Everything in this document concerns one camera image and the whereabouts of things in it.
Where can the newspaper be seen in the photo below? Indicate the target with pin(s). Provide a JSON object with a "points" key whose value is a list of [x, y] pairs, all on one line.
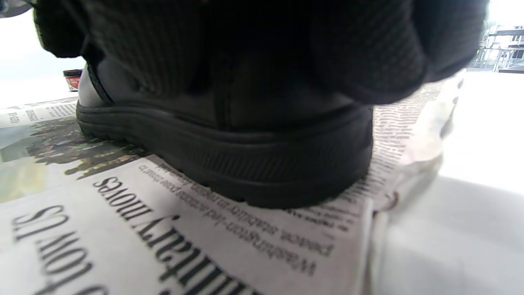
{"points": [[123, 229]]}

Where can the black leather shoe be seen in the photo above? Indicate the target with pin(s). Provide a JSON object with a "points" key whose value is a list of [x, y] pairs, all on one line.
{"points": [[245, 155]]}

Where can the black shoe polish jar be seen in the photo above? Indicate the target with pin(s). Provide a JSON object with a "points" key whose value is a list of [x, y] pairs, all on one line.
{"points": [[73, 80]]}

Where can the metal rack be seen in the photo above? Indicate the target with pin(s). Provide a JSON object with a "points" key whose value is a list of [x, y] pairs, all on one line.
{"points": [[503, 49]]}

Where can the person's right hand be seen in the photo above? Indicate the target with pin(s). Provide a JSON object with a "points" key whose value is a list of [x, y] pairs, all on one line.
{"points": [[286, 37]]}

